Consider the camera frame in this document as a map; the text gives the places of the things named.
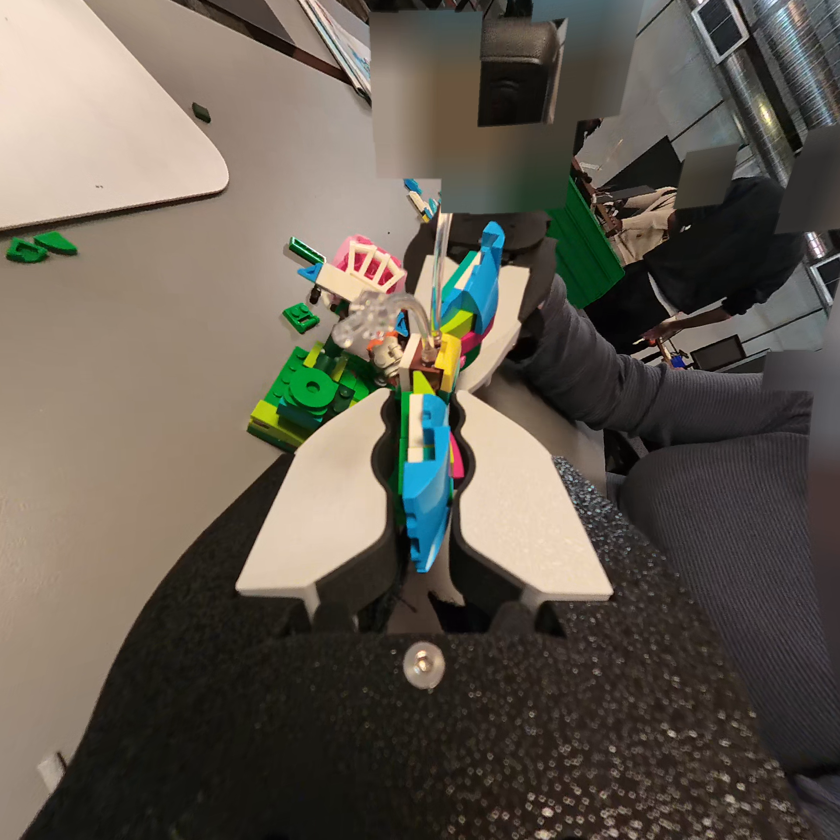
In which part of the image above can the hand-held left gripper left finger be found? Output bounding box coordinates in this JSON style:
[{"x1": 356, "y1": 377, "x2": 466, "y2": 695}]
[{"x1": 235, "y1": 387, "x2": 403, "y2": 601}]

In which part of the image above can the white rounded desk mat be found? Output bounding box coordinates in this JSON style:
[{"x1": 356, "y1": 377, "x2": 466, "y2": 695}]
[{"x1": 0, "y1": 0, "x2": 229, "y2": 232}]

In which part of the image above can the black monitor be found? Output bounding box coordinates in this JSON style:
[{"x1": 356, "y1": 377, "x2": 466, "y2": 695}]
[{"x1": 689, "y1": 335, "x2": 746, "y2": 372}]

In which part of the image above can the white air vent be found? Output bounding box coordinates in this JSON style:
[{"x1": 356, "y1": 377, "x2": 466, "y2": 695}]
[{"x1": 692, "y1": 0, "x2": 749, "y2": 63}]

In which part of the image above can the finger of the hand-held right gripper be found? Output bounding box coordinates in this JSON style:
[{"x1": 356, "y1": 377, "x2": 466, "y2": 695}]
[
  {"x1": 403, "y1": 255, "x2": 454, "y2": 343},
  {"x1": 459, "y1": 266, "x2": 529, "y2": 395}
]

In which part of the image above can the green plastic bin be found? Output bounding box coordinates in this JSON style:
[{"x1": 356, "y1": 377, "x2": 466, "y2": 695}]
[{"x1": 548, "y1": 177, "x2": 624, "y2": 309}]

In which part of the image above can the lego instruction booklet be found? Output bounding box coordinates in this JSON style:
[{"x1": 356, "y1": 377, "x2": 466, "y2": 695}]
[{"x1": 298, "y1": 0, "x2": 375, "y2": 102}]

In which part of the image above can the silver air duct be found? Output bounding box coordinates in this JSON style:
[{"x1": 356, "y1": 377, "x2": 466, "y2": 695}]
[{"x1": 689, "y1": 0, "x2": 840, "y2": 188}]

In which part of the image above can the person's right forearm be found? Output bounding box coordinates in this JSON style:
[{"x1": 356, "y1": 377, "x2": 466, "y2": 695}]
[{"x1": 525, "y1": 276, "x2": 815, "y2": 448}]

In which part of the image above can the pile of loose lego pieces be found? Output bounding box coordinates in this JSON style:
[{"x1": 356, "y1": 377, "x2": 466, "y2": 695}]
[{"x1": 402, "y1": 176, "x2": 442, "y2": 219}]

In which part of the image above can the person's grey clothed body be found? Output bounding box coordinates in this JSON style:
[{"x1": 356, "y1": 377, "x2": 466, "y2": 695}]
[{"x1": 617, "y1": 430, "x2": 840, "y2": 791}]

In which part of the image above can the pink and white lego build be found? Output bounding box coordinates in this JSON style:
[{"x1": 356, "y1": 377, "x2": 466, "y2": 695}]
[{"x1": 298, "y1": 235, "x2": 406, "y2": 309}]

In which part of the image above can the colourful lego bird model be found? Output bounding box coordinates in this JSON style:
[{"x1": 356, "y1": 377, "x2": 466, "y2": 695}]
[{"x1": 331, "y1": 213, "x2": 509, "y2": 573}]

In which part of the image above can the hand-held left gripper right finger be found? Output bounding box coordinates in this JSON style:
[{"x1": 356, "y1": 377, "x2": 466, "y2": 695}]
[{"x1": 451, "y1": 390, "x2": 615, "y2": 602}]

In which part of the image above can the green lego base build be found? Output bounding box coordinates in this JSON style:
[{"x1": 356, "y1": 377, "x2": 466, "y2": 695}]
[{"x1": 248, "y1": 328, "x2": 396, "y2": 454}]

